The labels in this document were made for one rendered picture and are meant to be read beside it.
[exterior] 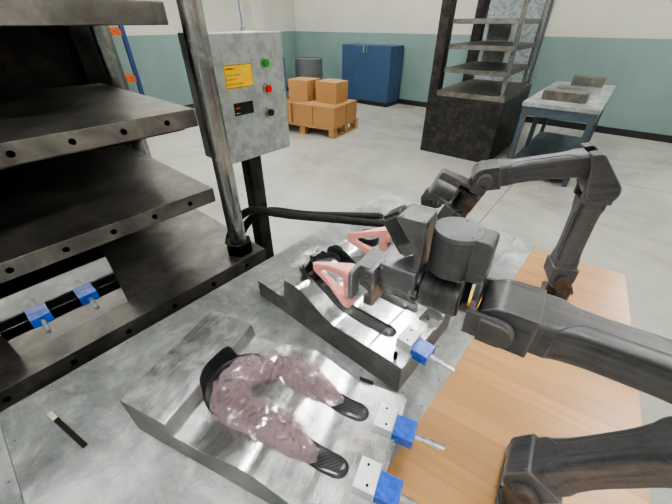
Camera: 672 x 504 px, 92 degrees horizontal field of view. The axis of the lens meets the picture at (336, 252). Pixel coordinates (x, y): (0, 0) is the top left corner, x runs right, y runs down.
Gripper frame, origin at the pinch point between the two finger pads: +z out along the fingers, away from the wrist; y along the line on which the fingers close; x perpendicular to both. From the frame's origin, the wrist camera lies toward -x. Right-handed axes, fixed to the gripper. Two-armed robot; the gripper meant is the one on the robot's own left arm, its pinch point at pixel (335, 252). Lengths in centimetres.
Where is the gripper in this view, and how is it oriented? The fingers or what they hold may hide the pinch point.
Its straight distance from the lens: 51.8
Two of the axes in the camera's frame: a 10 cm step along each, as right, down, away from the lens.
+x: 0.1, 8.2, 5.7
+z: -8.4, -3.0, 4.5
